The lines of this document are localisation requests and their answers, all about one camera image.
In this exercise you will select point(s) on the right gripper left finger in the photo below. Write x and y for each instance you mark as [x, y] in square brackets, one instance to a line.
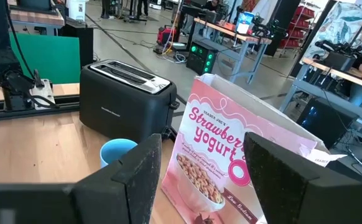
[128, 193]

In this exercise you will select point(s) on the black cabinet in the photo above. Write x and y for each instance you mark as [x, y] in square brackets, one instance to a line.
[81, 46]

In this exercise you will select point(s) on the black computer green lights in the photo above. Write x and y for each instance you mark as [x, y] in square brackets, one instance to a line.
[201, 57]

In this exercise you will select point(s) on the leaf patterned banner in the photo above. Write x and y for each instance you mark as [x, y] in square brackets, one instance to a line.
[342, 25]

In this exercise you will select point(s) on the black computer case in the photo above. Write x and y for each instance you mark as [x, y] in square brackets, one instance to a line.
[324, 124]

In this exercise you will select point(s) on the red machine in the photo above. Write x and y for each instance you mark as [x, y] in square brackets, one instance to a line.
[165, 35]

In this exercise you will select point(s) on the black silver toaster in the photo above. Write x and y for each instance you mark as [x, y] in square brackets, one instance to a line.
[122, 105]

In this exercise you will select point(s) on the white bin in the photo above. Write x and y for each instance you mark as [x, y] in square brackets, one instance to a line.
[76, 9]

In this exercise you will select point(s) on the red shelf rack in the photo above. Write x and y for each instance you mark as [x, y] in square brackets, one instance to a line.
[297, 31]

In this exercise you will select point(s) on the wooden table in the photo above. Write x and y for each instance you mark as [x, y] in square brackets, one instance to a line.
[35, 17]

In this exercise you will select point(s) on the black table frame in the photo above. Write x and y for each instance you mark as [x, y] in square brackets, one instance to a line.
[63, 104]

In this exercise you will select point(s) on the light blue cup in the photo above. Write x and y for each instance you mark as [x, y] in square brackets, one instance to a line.
[115, 151]

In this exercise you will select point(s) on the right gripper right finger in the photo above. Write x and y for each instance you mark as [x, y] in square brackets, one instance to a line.
[286, 186]

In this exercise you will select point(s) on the wooden grey workbench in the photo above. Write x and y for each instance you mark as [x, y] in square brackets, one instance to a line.
[339, 74]

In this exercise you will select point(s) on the blue white carton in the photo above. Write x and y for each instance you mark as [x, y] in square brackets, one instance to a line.
[244, 22]

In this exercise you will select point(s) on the black equipment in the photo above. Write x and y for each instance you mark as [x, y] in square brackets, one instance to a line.
[339, 57]

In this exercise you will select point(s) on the green mat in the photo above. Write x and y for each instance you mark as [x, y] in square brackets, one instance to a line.
[53, 59]

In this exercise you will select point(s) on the pink strawberry yogurt cereal box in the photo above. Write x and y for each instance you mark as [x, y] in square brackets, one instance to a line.
[212, 133]

